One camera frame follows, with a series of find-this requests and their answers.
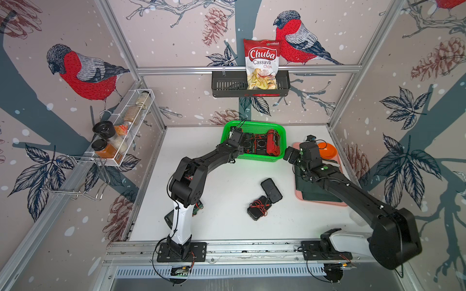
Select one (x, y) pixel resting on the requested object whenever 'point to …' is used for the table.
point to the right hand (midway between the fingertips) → (292, 151)
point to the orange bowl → (326, 150)
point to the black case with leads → (258, 208)
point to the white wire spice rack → (114, 142)
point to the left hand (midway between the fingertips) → (239, 142)
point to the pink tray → (335, 159)
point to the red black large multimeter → (260, 143)
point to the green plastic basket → (258, 127)
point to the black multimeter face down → (247, 142)
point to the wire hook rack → (80, 174)
